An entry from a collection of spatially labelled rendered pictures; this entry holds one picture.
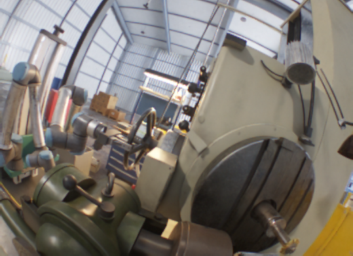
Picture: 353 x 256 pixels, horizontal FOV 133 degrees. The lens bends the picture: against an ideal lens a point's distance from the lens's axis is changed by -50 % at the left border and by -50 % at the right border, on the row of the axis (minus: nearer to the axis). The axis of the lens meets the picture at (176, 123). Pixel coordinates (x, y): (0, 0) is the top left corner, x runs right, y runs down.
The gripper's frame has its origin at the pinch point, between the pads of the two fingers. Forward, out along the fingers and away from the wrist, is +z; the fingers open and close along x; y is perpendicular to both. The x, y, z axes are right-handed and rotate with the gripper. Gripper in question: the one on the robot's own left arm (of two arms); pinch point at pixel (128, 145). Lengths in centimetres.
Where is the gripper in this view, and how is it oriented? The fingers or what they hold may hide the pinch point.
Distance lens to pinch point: 70.0
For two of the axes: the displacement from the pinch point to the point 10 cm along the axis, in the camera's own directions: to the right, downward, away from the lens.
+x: 1.0, -0.6, 9.9
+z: 9.3, 3.7, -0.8
